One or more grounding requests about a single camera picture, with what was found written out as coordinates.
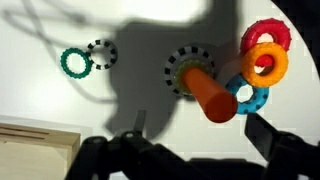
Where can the orange pole striped base stand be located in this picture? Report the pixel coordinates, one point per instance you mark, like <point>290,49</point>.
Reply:
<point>210,95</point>

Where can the wooden tray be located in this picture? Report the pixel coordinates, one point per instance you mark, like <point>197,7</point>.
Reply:
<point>36,156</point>

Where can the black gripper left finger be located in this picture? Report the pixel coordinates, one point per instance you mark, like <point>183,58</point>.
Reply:
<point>140,122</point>

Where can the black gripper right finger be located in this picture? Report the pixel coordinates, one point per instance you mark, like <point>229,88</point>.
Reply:
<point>263,136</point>

